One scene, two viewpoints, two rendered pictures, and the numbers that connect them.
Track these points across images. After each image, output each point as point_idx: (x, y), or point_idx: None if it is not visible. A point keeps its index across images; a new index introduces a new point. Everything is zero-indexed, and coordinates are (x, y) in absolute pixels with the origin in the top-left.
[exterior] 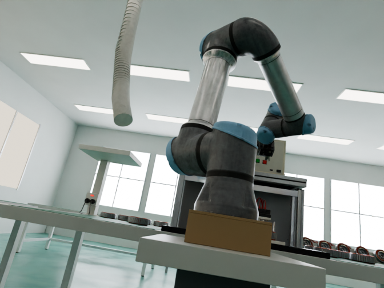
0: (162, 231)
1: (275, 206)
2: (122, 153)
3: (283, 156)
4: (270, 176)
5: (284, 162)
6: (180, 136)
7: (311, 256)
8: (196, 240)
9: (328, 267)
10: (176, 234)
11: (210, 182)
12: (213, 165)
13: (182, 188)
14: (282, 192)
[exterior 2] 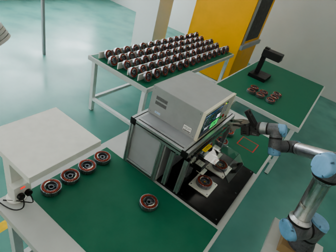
0: (220, 227)
1: None
2: (92, 149)
3: (230, 105)
4: (223, 125)
5: (229, 109)
6: (303, 234)
7: (253, 182)
8: None
9: (255, 180)
10: (226, 222)
11: (310, 246)
12: (314, 242)
13: (187, 170)
14: (224, 131)
